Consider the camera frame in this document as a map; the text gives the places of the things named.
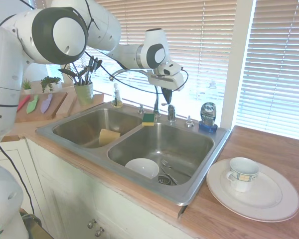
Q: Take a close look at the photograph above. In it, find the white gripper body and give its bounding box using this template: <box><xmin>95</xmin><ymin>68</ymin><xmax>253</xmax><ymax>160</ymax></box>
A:
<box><xmin>147</xmin><ymin>71</ymin><xmax>185</xmax><ymax>92</ymax></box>

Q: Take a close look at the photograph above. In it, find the chrome gooseneck faucet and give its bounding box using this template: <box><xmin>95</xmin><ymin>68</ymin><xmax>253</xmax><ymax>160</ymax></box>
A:
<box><xmin>109</xmin><ymin>69</ymin><xmax>161</xmax><ymax>118</ymax></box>

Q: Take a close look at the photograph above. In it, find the green and yellow sponge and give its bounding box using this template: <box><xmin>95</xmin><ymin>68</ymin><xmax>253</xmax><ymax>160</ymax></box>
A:
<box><xmin>142</xmin><ymin>113</ymin><xmax>155</xmax><ymax>127</ymax></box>

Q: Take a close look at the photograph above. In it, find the blue Dawn dish soap bottle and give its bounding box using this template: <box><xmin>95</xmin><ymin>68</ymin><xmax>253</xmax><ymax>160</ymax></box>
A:
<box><xmin>198</xmin><ymin>101</ymin><xmax>219</xmax><ymax>134</ymax></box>

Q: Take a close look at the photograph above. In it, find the wide wooden window blind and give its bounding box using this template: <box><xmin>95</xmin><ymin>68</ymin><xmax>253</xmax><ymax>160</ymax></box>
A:
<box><xmin>35</xmin><ymin>0</ymin><xmax>238</xmax><ymax>120</ymax></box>

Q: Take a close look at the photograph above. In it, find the stainless steel double sink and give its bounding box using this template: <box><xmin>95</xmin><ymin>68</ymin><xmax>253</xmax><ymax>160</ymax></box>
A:
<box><xmin>35</xmin><ymin>102</ymin><xmax>232</xmax><ymax>207</ymax></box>

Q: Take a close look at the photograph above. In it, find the clear soap dispenser bottle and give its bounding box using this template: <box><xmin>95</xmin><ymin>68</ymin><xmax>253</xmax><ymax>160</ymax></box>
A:
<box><xmin>111</xmin><ymin>83</ymin><xmax>123</xmax><ymax>108</ymax></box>

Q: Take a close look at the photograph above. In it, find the silver metal fork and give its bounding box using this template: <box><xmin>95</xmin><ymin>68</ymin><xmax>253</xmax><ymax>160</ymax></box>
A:
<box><xmin>160</xmin><ymin>159</ymin><xmax>191</xmax><ymax>178</ymax></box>

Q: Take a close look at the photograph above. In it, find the yellow sponge cloth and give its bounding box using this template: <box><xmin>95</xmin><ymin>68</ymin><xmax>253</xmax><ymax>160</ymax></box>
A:
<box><xmin>98</xmin><ymin>128</ymin><xmax>121</xmax><ymax>148</ymax></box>

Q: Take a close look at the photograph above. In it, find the white ceramic bowl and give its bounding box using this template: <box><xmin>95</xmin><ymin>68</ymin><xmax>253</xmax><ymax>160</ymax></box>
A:
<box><xmin>125</xmin><ymin>157</ymin><xmax>160</xmax><ymax>179</ymax></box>

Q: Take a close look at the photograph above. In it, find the silver table knife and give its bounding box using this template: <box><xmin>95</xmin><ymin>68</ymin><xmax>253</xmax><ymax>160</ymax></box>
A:
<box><xmin>160</xmin><ymin>165</ymin><xmax>179</xmax><ymax>184</ymax></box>

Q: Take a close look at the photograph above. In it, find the light green plant pot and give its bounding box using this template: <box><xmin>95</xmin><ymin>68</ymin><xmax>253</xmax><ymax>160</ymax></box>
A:
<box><xmin>73</xmin><ymin>81</ymin><xmax>94</xmax><ymax>106</ymax></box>

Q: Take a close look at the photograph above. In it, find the dark leafy plant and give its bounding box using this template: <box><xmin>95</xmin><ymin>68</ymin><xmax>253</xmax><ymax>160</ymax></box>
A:
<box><xmin>58</xmin><ymin>55</ymin><xmax>103</xmax><ymax>86</ymax></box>

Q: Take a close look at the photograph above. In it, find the metal disposal drain flange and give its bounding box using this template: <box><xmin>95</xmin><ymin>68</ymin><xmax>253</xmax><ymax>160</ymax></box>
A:
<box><xmin>157</xmin><ymin>175</ymin><xmax>178</xmax><ymax>186</ymax></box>

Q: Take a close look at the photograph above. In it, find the white patterned teacup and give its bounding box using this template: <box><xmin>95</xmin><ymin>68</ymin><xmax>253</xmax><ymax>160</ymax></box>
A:
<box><xmin>225</xmin><ymin>157</ymin><xmax>260</xmax><ymax>193</ymax></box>

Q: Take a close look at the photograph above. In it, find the narrow wooden window blind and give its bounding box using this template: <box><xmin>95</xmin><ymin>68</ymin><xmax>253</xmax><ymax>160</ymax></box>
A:
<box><xmin>235</xmin><ymin>0</ymin><xmax>299</xmax><ymax>148</ymax></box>

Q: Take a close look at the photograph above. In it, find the wooden cutting board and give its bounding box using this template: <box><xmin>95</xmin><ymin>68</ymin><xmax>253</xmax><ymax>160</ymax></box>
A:
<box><xmin>14</xmin><ymin>92</ymin><xmax>69</xmax><ymax>123</ymax></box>

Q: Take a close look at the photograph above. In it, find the small trailing green plant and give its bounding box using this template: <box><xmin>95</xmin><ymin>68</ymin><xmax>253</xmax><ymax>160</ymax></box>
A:
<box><xmin>40</xmin><ymin>75</ymin><xmax>63</xmax><ymax>94</ymax></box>

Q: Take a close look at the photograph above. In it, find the purple plastic knife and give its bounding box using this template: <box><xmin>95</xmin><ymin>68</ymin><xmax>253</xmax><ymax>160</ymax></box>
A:
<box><xmin>40</xmin><ymin>93</ymin><xmax>54</xmax><ymax>114</ymax></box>

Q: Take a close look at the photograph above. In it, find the green plastic knife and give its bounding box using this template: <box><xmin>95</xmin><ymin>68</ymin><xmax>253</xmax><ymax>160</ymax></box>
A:
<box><xmin>26</xmin><ymin>95</ymin><xmax>39</xmax><ymax>115</ymax></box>

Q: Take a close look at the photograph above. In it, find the small succulent in white pot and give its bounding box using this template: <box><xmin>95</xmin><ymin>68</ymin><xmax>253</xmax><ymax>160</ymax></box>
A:
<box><xmin>21</xmin><ymin>78</ymin><xmax>33</xmax><ymax>96</ymax></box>

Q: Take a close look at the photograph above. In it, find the white kitchen cabinet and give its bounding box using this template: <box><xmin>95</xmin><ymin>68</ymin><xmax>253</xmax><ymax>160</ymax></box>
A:
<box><xmin>0</xmin><ymin>137</ymin><xmax>175</xmax><ymax>239</ymax></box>

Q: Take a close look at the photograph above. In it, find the pink plastic knife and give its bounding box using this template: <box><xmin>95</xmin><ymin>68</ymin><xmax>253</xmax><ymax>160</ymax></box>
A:
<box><xmin>16</xmin><ymin>95</ymin><xmax>32</xmax><ymax>112</ymax></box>

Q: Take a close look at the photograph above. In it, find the large white dinner plate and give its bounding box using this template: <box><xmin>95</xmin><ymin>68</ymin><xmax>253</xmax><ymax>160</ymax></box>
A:
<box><xmin>206</xmin><ymin>157</ymin><xmax>299</xmax><ymax>223</ymax></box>

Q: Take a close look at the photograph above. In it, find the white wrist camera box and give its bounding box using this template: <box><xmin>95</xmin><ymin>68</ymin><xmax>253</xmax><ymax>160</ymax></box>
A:
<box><xmin>156</xmin><ymin>61</ymin><xmax>182</xmax><ymax>77</ymax></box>

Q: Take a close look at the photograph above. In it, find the chrome faucet handle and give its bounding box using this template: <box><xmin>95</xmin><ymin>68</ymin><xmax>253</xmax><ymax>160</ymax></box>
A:
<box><xmin>166</xmin><ymin>104</ymin><xmax>177</xmax><ymax>123</ymax></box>

